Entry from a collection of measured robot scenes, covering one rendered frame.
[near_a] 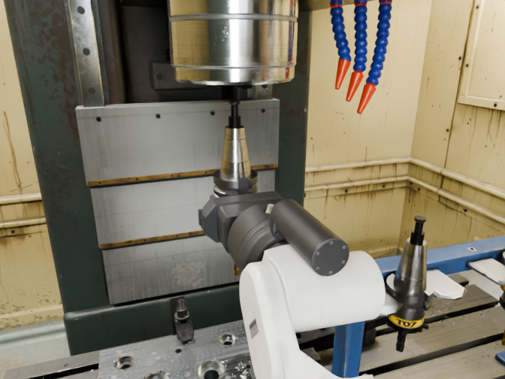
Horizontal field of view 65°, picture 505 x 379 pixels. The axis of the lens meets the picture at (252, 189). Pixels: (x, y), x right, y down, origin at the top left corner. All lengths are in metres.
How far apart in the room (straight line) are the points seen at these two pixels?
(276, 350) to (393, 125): 1.47
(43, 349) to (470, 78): 1.71
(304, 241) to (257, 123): 0.70
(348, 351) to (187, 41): 0.50
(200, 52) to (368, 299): 0.31
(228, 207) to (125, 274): 0.65
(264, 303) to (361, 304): 0.09
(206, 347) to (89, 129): 0.53
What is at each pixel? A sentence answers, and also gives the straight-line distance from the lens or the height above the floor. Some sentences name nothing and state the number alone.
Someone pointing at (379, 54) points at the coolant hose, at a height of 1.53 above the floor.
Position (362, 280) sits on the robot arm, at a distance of 0.37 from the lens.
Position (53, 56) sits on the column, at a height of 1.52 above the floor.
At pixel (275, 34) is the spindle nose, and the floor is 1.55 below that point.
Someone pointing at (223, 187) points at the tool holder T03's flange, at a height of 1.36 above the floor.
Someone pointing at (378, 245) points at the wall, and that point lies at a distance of 1.91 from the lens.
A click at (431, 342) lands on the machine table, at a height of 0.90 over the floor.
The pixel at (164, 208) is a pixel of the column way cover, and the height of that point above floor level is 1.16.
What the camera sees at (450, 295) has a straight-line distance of 0.64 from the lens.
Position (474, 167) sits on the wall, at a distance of 1.59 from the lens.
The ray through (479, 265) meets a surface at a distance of 0.73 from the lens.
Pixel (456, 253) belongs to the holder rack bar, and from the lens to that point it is 0.73.
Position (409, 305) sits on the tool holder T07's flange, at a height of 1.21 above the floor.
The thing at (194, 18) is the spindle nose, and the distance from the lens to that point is 0.48.
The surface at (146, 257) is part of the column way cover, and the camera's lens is 1.09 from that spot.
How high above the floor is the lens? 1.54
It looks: 20 degrees down
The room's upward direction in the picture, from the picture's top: straight up
